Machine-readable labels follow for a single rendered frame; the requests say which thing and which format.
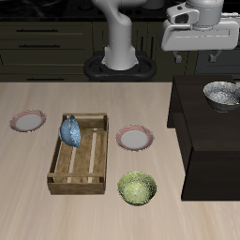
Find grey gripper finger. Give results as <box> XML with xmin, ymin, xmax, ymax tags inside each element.
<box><xmin>208</xmin><ymin>50</ymin><xmax>222</xmax><ymax>63</ymax></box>
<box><xmin>172</xmin><ymin>50</ymin><xmax>183</xmax><ymax>65</ymax></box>

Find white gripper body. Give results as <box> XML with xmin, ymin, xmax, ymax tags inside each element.
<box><xmin>160</xmin><ymin>11</ymin><xmax>240</xmax><ymax>53</ymax></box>

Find black bowl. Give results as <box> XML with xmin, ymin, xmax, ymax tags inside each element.
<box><xmin>202</xmin><ymin>81</ymin><xmax>240</xmax><ymax>113</ymax></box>

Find red rimmed white plate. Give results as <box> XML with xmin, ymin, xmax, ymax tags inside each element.
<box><xmin>114</xmin><ymin>124</ymin><xmax>155</xmax><ymax>153</ymax></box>
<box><xmin>8</xmin><ymin>109</ymin><xmax>48</xmax><ymax>133</ymax></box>

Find blue bowl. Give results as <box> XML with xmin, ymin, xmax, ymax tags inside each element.
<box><xmin>58</xmin><ymin>114</ymin><xmax>83</xmax><ymax>149</ymax></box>

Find green bowl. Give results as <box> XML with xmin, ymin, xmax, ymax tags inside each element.
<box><xmin>116</xmin><ymin>171</ymin><xmax>158</xmax><ymax>207</ymax></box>

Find dark wooden cabinet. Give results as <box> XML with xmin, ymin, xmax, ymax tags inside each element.
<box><xmin>166</xmin><ymin>74</ymin><xmax>240</xmax><ymax>202</ymax></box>

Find dark kitchen cupboards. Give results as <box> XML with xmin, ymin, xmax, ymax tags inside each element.
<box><xmin>0</xmin><ymin>0</ymin><xmax>240</xmax><ymax>83</ymax></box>

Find wooden slat tray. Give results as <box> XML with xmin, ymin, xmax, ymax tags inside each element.
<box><xmin>46</xmin><ymin>112</ymin><xmax>110</xmax><ymax>196</ymax></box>

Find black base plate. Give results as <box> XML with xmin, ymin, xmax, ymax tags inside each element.
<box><xmin>82</xmin><ymin>50</ymin><xmax>158</xmax><ymax>83</ymax></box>

